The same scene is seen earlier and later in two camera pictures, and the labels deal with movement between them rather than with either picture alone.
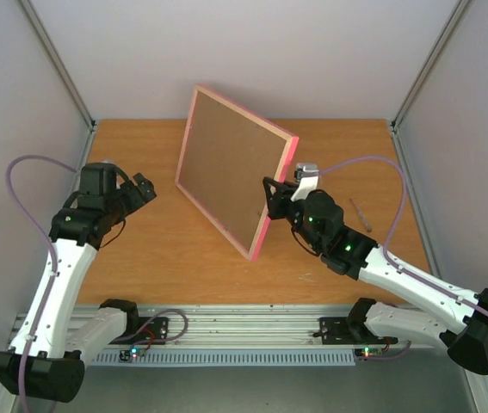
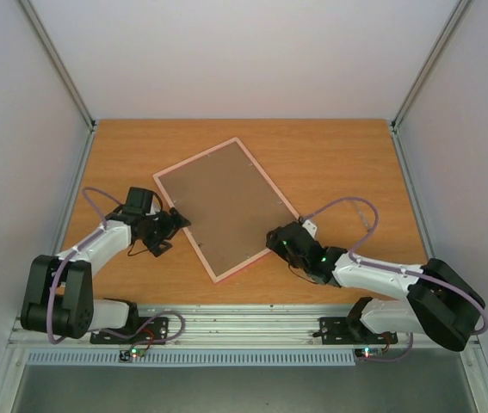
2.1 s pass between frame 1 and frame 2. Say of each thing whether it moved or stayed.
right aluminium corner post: stayed
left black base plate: stayed
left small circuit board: stayed
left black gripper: moved
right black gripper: moved
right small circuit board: stayed
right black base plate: stayed
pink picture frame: moved
